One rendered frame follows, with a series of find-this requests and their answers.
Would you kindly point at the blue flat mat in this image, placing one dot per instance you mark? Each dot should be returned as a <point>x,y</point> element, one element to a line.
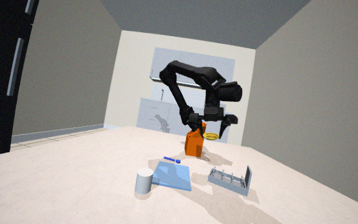
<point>172,175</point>

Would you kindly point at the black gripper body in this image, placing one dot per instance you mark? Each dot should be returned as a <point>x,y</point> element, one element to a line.
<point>227,119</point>

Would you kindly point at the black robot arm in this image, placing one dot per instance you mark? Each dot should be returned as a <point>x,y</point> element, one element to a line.
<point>204,77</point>

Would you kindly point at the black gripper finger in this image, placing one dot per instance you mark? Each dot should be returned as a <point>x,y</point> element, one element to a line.
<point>222,128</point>
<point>199,124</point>

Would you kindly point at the yellow round plate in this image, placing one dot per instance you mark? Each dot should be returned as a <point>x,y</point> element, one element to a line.
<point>211,136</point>

